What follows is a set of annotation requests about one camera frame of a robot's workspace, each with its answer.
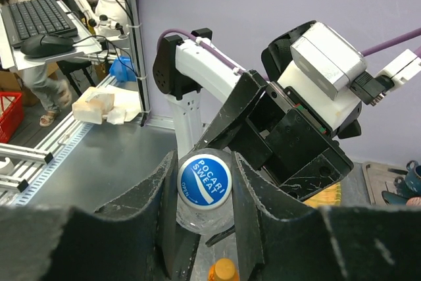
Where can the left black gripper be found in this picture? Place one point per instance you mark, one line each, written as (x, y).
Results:
(278, 135)

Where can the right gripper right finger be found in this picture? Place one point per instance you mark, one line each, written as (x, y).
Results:
(280, 238)

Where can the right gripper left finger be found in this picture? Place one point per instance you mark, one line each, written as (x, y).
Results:
(128, 238)

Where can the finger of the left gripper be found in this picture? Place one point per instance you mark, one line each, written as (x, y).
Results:
(220, 236)

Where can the clear plastic bottle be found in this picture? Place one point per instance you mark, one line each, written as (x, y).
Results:
(209, 222)

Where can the blue white bottle cap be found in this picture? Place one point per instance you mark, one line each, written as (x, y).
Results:
(204, 182)

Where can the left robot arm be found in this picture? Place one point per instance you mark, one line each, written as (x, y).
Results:
(197, 79)

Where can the orange juice bottle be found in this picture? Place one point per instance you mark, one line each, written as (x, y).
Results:
(223, 270)

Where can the yellow bamboo mat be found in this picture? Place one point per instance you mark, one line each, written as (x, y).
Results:
(328, 196)

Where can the blue star-shaped dish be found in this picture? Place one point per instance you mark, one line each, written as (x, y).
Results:
(391, 198)

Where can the metal tray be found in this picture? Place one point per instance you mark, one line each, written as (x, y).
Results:
(379, 177)

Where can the red patterned bowl left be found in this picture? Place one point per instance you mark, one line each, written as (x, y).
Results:
(415, 201)

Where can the dark blue mug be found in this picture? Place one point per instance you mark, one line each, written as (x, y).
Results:
(410, 183)

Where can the crumpled paper bag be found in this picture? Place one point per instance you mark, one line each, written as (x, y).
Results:
(107, 104)

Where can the red plastic basket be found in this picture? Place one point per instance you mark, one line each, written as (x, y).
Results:
(12, 114)

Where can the black computer mouse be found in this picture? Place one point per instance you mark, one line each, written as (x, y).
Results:
(46, 45)

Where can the black keyboard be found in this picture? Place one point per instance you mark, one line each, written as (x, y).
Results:
(25, 19)

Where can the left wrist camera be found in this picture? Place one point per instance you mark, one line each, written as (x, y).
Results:
(328, 78)

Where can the slotted cable duct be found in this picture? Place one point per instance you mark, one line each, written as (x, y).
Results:
(46, 172)

